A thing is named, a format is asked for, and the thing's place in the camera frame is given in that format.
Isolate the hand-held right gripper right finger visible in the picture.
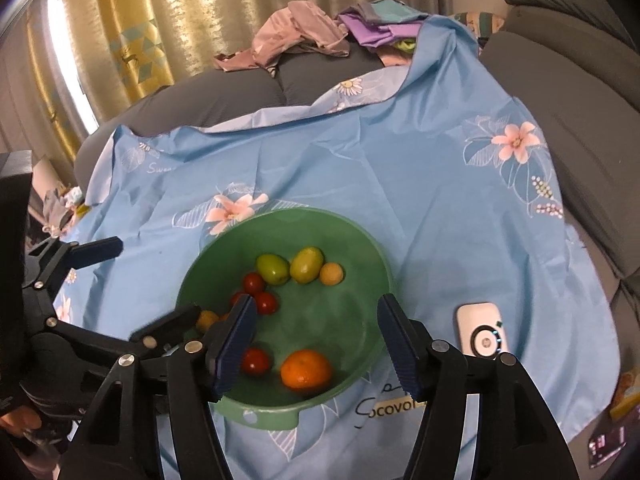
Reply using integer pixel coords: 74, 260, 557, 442
377, 293, 581, 480

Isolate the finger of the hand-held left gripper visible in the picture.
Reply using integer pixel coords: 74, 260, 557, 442
22, 236, 124, 289
50, 305, 201, 361

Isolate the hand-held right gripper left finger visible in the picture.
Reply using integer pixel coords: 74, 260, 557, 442
57, 294, 258, 480

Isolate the green plastic bowl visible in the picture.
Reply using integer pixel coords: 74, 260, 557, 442
175, 206, 399, 431

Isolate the orange mandarin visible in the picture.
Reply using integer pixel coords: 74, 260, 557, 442
280, 350, 334, 393

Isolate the person's left hand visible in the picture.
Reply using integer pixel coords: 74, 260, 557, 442
0, 406, 44, 432

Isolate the cloth clutter pile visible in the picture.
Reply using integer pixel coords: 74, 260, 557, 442
30, 155, 91, 241

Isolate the white pocket device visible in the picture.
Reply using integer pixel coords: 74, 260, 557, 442
455, 302, 512, 361

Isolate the green jujube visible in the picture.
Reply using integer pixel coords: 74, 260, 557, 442
256, 254, 291, 286

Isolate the yellow-green jujube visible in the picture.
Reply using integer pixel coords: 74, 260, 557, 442
290, 246, 325, 284

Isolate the blue floral bed sheet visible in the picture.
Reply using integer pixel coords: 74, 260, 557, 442
52, 12, 623, 480

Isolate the grey sofa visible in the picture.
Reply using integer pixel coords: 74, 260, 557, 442
72, 0, 640, 311

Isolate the yellow patterned curtain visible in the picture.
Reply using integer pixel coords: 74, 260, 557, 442
27, 0, 176, 136

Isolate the dark foil packet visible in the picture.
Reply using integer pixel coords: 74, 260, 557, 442
587, 422, 628, 468

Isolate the yellow snack packet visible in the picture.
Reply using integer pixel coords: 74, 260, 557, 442
609, 365, 640, 421

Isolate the beige shiny curtain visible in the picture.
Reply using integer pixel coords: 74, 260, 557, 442
150, 0, 451, 91

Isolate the pink crumpled cloth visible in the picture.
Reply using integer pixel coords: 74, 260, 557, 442
214, 1, 351, 78

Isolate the purple folded cloth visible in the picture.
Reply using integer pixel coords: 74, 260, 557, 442
337, 0, 431, 48

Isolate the patterned pillow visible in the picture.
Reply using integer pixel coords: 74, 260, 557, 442
450, 10, 506, 38

